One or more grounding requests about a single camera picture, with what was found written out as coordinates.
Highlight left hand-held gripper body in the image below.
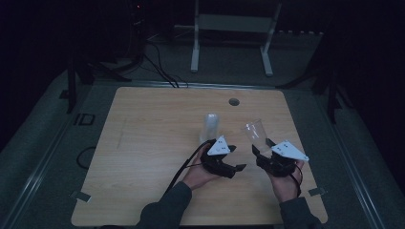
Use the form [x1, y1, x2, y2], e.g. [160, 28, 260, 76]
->
[200, 135, 239, 179]

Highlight grey tape strip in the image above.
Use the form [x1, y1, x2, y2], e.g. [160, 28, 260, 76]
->
[308, 187, 328, 198]
[70, 190, 93, 204]

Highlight person's left hand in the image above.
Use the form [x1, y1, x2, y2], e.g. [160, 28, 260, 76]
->
[182, 144, 222, 192]

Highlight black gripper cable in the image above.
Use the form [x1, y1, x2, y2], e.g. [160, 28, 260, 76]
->
[163, 138, 218, 197]
[290, 161, 304, 198]

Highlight single clear plastic cup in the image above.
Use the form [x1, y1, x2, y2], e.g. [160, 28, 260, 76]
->
[244, 118, 271, 154]

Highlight black tripod stand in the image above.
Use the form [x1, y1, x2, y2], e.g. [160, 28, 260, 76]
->
[64, 52, 132, 115]
[276, 61, 352, 126]

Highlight person's right hand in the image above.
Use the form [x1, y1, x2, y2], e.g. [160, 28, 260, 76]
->
[268, 160, 306, 204]

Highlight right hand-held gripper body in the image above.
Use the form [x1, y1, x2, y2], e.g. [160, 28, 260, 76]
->
[255, 139, 310, 178]

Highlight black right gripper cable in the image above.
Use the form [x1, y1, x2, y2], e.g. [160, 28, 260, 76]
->
[290, 161, 304, 198]

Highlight white metal stand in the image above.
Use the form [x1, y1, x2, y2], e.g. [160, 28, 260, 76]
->
[189, 0, 284, 77]

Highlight black floor cables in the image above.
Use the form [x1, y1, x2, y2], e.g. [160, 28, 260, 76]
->
[142, 40, 189, 89]

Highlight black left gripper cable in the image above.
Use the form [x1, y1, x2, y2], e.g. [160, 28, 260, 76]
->
[163, 138, 218, 197]

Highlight black looped floor cable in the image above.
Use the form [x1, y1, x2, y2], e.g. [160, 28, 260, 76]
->
[75, 145, 97, 170]

